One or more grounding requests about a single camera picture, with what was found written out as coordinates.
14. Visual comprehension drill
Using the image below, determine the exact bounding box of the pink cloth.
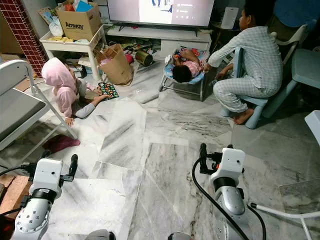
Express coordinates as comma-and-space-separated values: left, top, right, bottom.
42, 133, 81, 155

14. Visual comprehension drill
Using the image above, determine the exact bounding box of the brown wooden blocks stack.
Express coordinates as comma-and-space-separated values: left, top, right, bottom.
0, 173, 34, 222

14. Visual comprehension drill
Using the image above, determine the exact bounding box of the grey white folding chair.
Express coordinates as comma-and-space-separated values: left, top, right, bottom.
0, 58, 80, 162

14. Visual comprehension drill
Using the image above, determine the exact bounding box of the blue plastic child chair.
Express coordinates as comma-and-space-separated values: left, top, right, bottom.
219, 47, 301, 130

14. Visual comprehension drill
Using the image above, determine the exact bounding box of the blue baby bouncer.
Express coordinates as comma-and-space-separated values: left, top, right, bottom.
158, 46, 212, 103

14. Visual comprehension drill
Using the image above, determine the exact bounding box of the child in pink hoodie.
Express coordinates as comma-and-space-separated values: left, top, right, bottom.
40, 57, 109, 126

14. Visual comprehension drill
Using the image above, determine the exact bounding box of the grey left robot leg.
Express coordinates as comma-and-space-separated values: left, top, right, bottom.
84, 228, 116, 240

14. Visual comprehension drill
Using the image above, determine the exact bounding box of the grey robot leg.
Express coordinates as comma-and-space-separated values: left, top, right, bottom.
167, 231, 194, 240
84, 228, 116, 240

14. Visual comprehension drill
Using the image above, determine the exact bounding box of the grey right robot leg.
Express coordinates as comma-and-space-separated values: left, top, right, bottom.
167, 231, 194, 240

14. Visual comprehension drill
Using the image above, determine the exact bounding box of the colourful toy board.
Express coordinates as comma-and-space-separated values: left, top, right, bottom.
96, 82, 120, 100

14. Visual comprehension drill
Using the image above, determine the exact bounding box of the baby in pink clothes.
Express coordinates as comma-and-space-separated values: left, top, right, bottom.
171, 48, 204, 84

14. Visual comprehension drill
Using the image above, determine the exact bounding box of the white tube rack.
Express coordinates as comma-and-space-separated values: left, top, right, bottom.
249, 202, 320, 240

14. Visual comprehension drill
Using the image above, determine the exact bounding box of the boy in checked pyjamas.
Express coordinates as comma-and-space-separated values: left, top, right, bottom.
202, 0, 285, 126

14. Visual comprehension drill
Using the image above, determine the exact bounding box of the brown paper bag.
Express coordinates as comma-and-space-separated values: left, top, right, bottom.
98, 43, 135, 86

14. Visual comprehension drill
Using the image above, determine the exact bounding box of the white side table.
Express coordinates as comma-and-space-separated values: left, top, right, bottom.
38, 25, 106, 82

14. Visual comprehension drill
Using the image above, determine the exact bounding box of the pale blue chair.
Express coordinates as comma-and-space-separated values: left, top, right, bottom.
291, 48, 320, 92

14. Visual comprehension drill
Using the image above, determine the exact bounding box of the metal tin can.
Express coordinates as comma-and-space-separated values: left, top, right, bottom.
134, 48, 155, 68

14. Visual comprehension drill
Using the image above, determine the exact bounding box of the yellow banana bunch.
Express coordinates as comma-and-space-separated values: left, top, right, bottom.
47, 35, 74, 44

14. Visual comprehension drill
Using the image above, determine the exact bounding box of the white television cabinet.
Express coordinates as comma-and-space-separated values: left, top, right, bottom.
103, 24, 214, 59

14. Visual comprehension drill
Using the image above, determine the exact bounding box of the white plastic chair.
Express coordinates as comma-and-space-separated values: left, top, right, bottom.
269, 23, 310, 62

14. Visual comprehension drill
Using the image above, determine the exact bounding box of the white flat device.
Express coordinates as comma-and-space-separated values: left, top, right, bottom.
219, 6, 240, 30

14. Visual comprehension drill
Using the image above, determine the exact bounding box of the red brick pillar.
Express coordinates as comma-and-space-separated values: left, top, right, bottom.
0, 0, 49, 76

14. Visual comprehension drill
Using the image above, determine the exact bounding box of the brown Amway cardboard box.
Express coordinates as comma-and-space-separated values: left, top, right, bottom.
54, 2, 102, 42

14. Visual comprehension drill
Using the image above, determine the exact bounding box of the colourful picture card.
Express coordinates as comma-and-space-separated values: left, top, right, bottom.
37, 5, 59, 26

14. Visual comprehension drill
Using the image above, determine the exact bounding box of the flat screen television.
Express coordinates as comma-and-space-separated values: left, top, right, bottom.
106, 0, 216, 29

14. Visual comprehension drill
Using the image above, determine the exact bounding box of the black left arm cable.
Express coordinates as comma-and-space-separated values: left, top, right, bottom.
0, 164, 32, 219

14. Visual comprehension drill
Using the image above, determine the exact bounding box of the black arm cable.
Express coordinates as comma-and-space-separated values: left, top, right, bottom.
191, 159, 267, 240
0, 164, 32, 219

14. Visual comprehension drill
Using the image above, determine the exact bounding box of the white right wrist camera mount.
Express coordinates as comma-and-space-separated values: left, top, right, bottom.
209, 147, 246, 189

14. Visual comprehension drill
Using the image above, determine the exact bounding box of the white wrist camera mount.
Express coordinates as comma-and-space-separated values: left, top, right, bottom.
32, 158, 64, 199
209, 147, 246, 189

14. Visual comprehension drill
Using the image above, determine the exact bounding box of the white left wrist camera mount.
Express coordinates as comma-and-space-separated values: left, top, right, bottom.
32, 158, 64, 199

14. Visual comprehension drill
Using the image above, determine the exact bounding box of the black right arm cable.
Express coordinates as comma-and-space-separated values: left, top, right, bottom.
191, 159, 267, 240

